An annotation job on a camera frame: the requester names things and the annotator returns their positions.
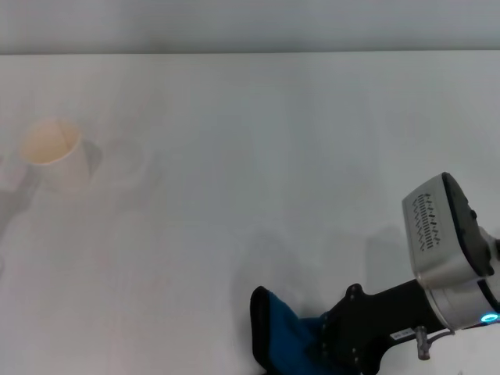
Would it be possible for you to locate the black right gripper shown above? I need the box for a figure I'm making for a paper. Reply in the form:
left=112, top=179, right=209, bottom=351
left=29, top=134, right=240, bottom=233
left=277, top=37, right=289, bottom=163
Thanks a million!
left=320, top=278, right=447, bottom=375

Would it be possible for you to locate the blue rag with black trim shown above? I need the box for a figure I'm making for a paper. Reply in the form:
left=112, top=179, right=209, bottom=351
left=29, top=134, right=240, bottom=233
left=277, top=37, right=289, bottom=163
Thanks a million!
left=249, top=285, right=341, bottom=375

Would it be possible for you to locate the white paper cup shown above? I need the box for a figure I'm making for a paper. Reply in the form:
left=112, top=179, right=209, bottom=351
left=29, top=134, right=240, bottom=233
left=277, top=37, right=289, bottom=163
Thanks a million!
left=18, top=118, right=93, bottom=193

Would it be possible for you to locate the thin cable with clear connector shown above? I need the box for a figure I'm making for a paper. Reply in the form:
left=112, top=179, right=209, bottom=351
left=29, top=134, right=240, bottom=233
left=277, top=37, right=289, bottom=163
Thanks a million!
left=412, top=325, right=457, bottom=361

